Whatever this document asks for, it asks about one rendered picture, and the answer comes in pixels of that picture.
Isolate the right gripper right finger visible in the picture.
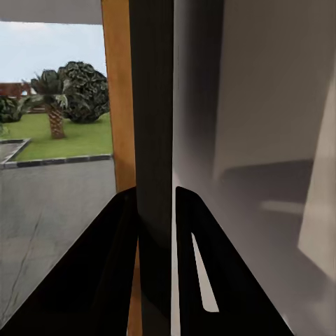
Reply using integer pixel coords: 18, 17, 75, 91
176, 186, 294, 336

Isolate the poster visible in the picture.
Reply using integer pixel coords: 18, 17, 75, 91
129, 0, 174, 336

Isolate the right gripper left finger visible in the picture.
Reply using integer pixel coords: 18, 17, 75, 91
0, 187, 138, 336

